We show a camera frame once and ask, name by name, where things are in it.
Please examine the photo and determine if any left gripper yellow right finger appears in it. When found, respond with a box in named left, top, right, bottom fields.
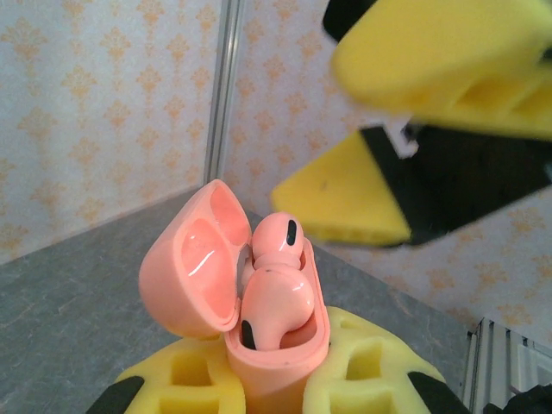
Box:
left=301, top=305, right=472, bottom=414

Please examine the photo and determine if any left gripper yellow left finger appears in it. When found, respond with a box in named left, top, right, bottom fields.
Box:
left=85, top=334, right=248, bottom=414

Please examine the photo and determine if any pink wireless earbud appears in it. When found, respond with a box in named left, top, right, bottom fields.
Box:
left=251, top=210, right=305, bottom=271
left=238, top=267, right=314, bottom=351

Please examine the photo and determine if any pink earbud charging case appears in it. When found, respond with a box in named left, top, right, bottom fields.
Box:
left=138, top=179, right=332, bottom=414

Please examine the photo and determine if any aluminium frame post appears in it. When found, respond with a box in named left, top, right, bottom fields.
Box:
left=461, top=317, right=552, bottom=414
left=202, top=0, right=243, bottom=191

